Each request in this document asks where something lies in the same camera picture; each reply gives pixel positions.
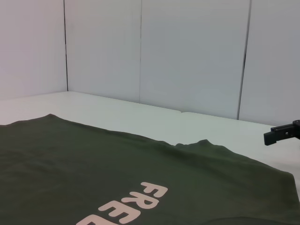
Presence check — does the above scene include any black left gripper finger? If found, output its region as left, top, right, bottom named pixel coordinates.
left=263, top=119, right=300, bottom=146

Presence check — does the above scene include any dark green FREE shirt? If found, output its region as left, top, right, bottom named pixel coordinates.
left=0, top=113, right=300, bottom=225

